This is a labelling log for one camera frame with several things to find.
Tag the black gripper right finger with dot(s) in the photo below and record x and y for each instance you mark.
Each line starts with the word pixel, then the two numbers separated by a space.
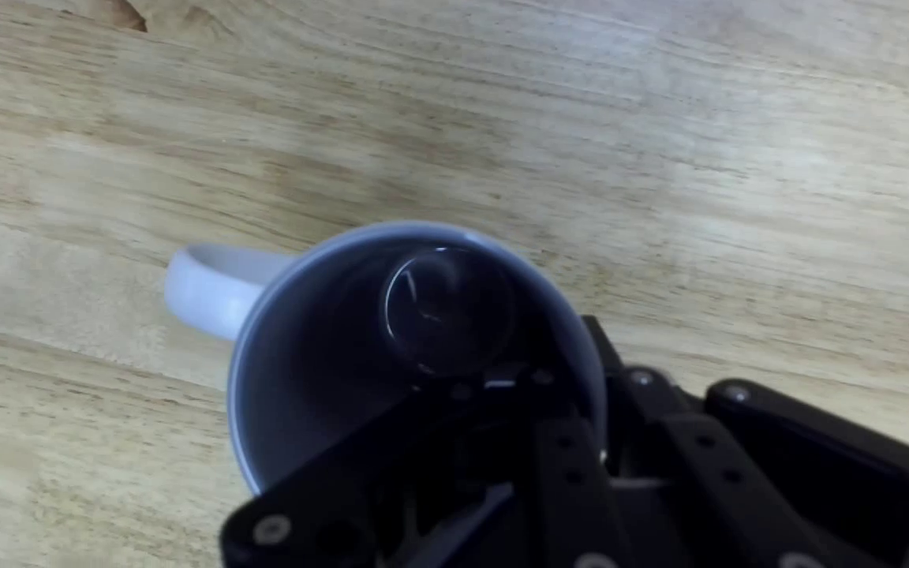
pixel 748 485

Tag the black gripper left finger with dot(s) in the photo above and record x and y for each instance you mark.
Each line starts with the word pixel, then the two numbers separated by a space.
pixel 456 492

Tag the white ceramic mug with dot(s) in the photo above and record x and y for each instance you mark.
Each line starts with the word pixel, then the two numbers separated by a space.
pixel 307 357

